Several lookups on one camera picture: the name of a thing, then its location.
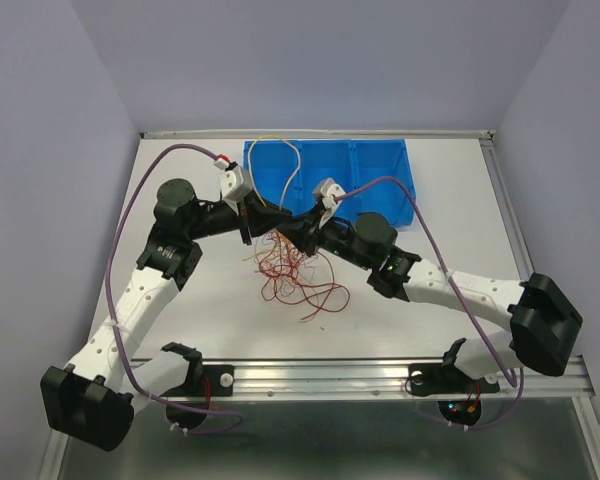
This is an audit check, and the aluminium front mounting rail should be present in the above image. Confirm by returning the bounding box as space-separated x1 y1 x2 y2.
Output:
124 355 596 401

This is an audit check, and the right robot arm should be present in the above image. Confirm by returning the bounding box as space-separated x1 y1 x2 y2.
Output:
278 213 583 397

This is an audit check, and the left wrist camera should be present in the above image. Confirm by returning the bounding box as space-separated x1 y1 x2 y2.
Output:
214 155 254 203

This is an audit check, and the blue three-compartment plastic bin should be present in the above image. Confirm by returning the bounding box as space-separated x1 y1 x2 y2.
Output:
243 139 416 215

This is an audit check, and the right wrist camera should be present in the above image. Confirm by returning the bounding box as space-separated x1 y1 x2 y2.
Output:
313 177 345 229

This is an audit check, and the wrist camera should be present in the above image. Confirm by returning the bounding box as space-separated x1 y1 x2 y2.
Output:
313 177 345 229
214 155 254 203

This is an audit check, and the red wire bundle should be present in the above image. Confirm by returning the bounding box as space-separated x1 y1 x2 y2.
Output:
242 232 352 324

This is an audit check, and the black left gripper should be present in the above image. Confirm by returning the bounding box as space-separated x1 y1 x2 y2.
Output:
186 189 293 245

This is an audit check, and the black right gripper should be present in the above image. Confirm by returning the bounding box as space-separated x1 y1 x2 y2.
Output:
277 203 373 272

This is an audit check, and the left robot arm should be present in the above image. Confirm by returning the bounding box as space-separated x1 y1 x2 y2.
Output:
40 179 292 452

